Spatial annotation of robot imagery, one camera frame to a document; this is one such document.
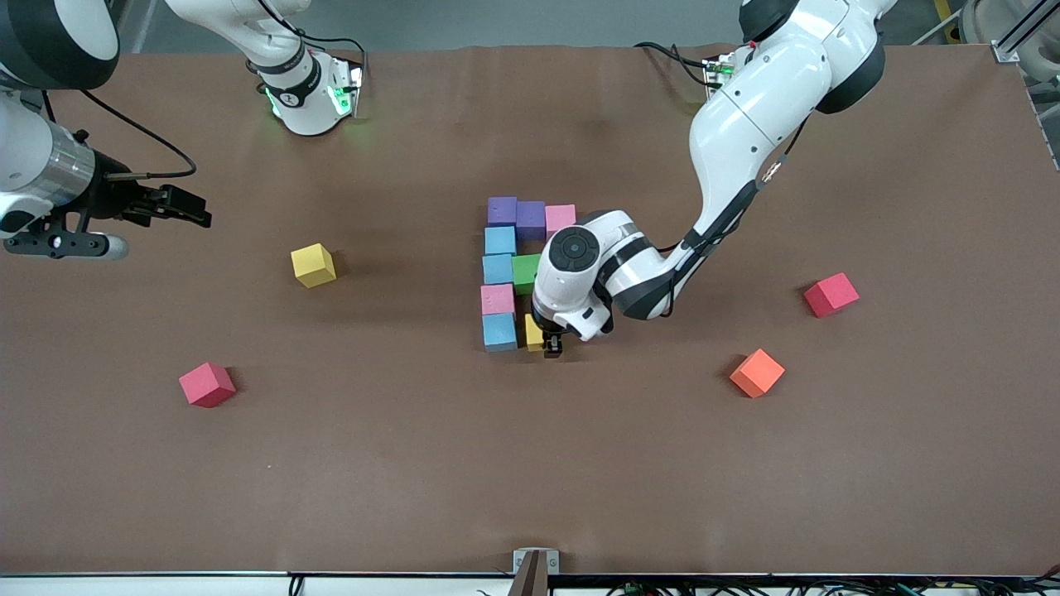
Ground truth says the green foam cube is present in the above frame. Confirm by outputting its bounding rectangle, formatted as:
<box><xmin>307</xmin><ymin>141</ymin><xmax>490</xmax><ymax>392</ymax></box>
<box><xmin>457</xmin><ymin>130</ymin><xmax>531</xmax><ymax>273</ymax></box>
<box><xmin>511</xmin><ymin>254</ymin><xmax>543</xmax><ymax>296</ymax></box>

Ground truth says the brown table mat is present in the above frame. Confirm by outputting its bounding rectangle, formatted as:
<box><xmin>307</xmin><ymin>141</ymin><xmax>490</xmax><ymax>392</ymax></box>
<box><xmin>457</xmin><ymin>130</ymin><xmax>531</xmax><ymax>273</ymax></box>
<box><xmin>0</xmin><ymin>43</ymin><xmax>1060</xmax><ymax>576</ymax></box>

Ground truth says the red foam cube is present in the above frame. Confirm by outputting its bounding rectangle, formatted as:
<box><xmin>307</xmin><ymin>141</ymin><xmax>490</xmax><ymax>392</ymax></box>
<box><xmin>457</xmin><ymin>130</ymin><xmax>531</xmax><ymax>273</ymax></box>
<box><xmin>179</xmin><ymin>362</ymin><xmax>237</xmax><ymax>408</ymax></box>
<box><xmin>803</xmin><ymin>272</ymin><xmax>860</xmax><ymax>319</ymax></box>

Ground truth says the orange foam cube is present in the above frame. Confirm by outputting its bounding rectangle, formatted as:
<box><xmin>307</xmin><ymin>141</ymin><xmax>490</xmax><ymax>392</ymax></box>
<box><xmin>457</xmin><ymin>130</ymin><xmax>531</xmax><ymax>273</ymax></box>
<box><xmin>729</xmin><ymin>348</ymin><xmax>786</xmax><ymax>399</ymax></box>

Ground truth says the black right arm base cable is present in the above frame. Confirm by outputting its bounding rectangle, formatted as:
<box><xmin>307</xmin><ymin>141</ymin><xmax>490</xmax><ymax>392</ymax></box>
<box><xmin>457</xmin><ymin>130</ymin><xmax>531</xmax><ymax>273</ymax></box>
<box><xmin>257</xmin><ymin>0</ymin><xmax>367</xmax><ymax>92</ymax></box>

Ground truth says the black arm base cable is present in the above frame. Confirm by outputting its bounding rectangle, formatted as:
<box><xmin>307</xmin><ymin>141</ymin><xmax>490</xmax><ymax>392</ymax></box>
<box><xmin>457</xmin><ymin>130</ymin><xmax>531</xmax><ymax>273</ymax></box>
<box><xmin>634</xmin><ymin>40</ymin><xmax>715</xmax><ymax>88</ymax></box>
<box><xmin>257</xmin><ymin>0</ymin><xmax>367</xmax><ymax>92</ymax></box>

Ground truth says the grey metal bracket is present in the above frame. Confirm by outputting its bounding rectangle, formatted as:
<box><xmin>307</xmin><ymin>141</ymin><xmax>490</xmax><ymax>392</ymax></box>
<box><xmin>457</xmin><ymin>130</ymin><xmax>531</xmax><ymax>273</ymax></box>
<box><xmin>511</xmin><ymin>548</ymin><xmax>561</xmax><ymax>596</ymax></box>

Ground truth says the black left arm base cable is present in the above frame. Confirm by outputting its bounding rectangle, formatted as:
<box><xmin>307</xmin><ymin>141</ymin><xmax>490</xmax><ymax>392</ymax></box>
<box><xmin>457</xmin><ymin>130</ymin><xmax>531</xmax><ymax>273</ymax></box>
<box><xmin>634</xmin><ymin>40</ymin><xmax>715</xmax><ymax>88</ymax></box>

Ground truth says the aluminium frame profile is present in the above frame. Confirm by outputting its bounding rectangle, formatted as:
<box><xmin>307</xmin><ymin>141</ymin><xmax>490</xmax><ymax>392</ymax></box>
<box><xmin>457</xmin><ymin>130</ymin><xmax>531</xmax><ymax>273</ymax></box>
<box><xmin>990</xmin><ymin>0</ymin><xmax>1060</xmax><ymax>65</ymax></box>

